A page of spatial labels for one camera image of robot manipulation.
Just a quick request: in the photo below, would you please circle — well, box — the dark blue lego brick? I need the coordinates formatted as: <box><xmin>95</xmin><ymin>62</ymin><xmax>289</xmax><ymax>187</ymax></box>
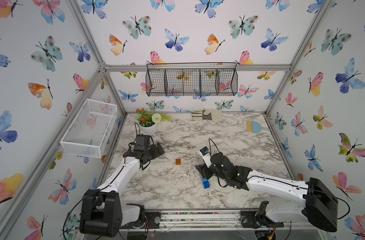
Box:
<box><xmin>202</xmin><ymin>178</ymin><xmax>210</xmax><ymax>189</ymax></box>

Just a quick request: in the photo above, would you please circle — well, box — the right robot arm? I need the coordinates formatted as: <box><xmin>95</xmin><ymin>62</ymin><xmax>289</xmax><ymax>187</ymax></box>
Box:
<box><xmin>196</xmin><ymin>147</ymin><xmax>338</xmax><ymax>233</ymax></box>

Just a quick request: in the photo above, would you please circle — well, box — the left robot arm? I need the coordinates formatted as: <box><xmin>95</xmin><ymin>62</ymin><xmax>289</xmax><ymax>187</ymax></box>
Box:
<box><xmin>79</xmin><ymin>143</ymin><xmax>164</xmax><ymax>238</ymax></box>

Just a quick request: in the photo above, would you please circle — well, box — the white flower pot plant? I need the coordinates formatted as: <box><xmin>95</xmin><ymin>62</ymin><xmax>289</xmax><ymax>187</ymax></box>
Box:
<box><xmin>136</xmin><ymin>109</ymin><xmax>172</xmax><ymax>135</ymax></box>

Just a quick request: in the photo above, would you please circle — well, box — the blue hand brush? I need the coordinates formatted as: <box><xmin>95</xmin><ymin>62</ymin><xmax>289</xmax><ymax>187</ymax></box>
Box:
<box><xmin>246</xmin><ymin>121</ymin><xmax>269</xmax><ymax>134</ymax></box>

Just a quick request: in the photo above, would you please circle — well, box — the white mesh basket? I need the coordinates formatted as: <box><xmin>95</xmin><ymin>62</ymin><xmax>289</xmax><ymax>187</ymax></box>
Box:
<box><xmin>60</xmin><ymin>99</ymin><xmax>117</xmax><ymax>158</ymax></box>

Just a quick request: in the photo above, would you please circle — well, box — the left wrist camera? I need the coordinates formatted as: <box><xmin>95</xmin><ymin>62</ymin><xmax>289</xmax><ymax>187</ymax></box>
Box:
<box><xmin>133</xmin><ymin>135</ymin><xmax>154</xmax><ymax>151</ymax></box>

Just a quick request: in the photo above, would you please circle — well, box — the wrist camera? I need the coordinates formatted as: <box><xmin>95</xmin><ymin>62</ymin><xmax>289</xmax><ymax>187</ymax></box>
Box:
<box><xmin>133</xmin><ymin>135</ymin><xmax>154</xmax><ymax>151</ymax></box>
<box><xmin>199</xmin><ymin>147</ymin><xmax>212</xmax><ymax>168</ymax></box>

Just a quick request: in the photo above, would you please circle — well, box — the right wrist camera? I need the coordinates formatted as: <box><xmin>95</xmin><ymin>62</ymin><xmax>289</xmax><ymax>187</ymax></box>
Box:
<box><xmin>199</xmin><ymin>147</ymin><xmax>212</xmax><ymax>168</ymax></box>

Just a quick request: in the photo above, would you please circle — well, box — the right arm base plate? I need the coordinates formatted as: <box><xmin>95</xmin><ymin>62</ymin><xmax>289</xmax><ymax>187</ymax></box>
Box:
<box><xmin>240</xmin><ymin>201</ymin><xmax>284</xmax><ymax>229</ymax></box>

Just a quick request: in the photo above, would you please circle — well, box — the black wire basket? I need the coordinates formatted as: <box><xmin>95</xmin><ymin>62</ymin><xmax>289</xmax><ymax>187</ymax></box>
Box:
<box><xmin>143</xmin><ymin>63</ymin><xmax>238</xmax><ymax>97</ymax></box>

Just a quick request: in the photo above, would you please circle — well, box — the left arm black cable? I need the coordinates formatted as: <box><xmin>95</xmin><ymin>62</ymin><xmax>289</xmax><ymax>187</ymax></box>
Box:
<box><xmin>62</xmin><ymin>188</ymin><xmax>102</xmax><ymax>240</ymax></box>

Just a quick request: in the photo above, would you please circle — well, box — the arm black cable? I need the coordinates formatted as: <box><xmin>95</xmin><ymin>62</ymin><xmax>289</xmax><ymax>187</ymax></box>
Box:
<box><xmin>62</xmin><ymin>188</ymin><xmax>102</xmax><ymax>240</ymax></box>
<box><xmin>308</xmin><ymin>188</ymin><xmax>351</xmax><ymax>221</ymax></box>

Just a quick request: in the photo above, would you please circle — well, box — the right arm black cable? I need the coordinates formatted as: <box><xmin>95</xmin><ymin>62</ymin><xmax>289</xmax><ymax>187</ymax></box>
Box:
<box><xmin>308</xmin><ymin>188</ymin><xmax>351</xmax><ymax>221</ymax></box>

